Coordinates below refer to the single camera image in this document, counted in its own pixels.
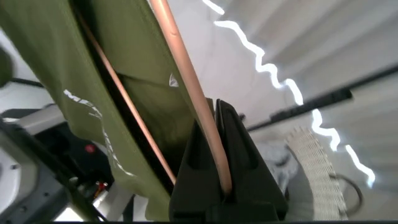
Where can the black clothes rack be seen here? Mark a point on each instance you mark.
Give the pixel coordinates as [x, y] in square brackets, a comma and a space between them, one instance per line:
[311, 104]

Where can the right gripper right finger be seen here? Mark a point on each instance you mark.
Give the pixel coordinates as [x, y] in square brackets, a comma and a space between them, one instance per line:
[255, 186]

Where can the pink clothes hanger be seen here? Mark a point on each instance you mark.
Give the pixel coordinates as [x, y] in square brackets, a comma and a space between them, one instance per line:
[189, 77]

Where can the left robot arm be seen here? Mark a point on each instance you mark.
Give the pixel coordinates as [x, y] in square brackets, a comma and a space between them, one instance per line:
[5, 67]

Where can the pale grey shorts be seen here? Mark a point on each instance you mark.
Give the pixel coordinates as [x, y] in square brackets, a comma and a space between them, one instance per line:
[276, 165]

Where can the white laundry basket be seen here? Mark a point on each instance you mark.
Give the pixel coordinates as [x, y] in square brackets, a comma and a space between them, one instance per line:
[317, 174]

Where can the white curtain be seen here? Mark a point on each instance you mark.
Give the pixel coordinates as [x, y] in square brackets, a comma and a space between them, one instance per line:
[326, 31]

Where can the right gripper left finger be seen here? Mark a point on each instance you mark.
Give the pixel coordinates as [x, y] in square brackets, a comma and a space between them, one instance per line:
[192, 180]

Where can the green printed shirt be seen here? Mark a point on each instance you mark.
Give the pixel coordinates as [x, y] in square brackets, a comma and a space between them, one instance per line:
[46, 46]

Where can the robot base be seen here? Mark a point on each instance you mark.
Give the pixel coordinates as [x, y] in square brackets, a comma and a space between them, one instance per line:
[31, 174]

